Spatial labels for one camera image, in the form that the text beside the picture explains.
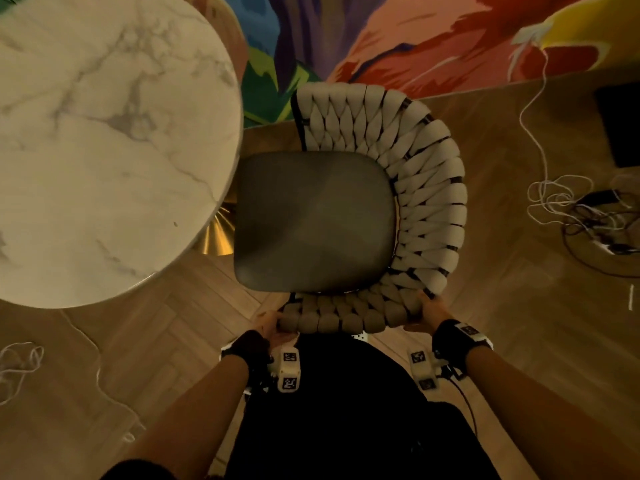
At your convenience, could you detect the black wrist strap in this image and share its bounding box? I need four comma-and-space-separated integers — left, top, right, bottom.
431, 319, 494, 379
221, 329, 275, 378

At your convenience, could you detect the black box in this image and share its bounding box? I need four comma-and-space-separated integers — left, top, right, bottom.
593, 82, 640, 169

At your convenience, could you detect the person's right hand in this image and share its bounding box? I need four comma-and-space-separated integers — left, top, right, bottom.
404, 294, 455, 336

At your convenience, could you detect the person's left forearm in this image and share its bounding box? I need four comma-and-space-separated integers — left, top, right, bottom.
117, 353, 251, 480

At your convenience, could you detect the thin white cable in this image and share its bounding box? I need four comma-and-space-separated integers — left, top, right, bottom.
0, 310, 147, 444

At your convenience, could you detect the person's left hand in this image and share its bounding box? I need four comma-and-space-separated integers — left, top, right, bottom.
252, 310, 297, 347

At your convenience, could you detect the beige woven chair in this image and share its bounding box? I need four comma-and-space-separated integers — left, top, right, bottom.
276, 83, 469, 335

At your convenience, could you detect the colourful patterned rug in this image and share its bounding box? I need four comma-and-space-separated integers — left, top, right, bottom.
180, 0, 640, 129

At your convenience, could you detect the tangle of black cables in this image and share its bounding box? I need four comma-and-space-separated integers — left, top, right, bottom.
560, 189, 640, 280

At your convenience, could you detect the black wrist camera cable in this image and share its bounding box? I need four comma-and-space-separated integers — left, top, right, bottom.
440, 365, 479, 438

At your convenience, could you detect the black right wrist strap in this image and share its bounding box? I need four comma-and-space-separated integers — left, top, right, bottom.
431, 319, 494, 379

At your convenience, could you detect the person's black clothing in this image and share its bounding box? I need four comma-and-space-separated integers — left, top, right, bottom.
102, 333, 501, 480

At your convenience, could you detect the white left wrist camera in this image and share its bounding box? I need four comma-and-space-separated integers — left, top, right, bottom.
269, 346, 302, 394

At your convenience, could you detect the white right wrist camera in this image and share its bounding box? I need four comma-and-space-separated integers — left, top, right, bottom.
407, 347, 449, 391

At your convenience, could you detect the black left wrist strap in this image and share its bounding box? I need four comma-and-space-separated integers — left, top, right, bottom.
221, 329, 275, 378

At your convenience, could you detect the long white cable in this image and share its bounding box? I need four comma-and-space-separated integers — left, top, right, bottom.
517, 45, 628, 231

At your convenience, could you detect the person's right forearm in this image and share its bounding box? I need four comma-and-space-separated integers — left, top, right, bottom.
464, 345, 640, 480

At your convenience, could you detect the grey seat cushion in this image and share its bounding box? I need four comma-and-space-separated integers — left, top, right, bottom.
233, 151, 398, 295

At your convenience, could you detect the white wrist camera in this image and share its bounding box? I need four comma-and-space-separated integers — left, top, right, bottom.
269, 346, 302, 394
407, 347, 449, 391

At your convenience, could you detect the gold table base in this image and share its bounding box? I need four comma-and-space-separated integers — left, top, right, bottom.
192, 197, 237, 256

